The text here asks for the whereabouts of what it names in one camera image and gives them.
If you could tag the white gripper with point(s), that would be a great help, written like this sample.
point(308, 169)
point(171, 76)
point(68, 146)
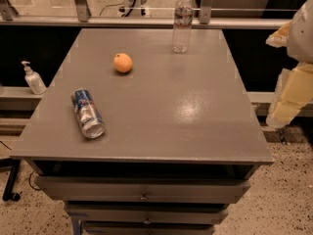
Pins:
point(302, 34)

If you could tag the red bull can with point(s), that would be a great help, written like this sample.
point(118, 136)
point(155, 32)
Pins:
point(90, 121)

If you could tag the clear plastic water bottle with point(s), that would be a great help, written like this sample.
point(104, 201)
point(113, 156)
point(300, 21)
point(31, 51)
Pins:
point(182, 25)

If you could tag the grey drawer cabinet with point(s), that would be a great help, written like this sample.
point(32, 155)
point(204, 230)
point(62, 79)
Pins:
point(181, 138)

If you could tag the orange fruit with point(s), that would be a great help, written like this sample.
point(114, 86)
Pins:
point(122, 62)

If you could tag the grey metal railing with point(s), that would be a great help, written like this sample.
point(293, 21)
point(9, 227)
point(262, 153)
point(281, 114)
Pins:
point(234, 14)

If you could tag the white pump dispenser bottle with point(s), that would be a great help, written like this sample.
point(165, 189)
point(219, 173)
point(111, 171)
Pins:
point(33, 79)

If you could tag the black stand leg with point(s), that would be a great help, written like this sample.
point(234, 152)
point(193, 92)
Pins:
point(13, 166)

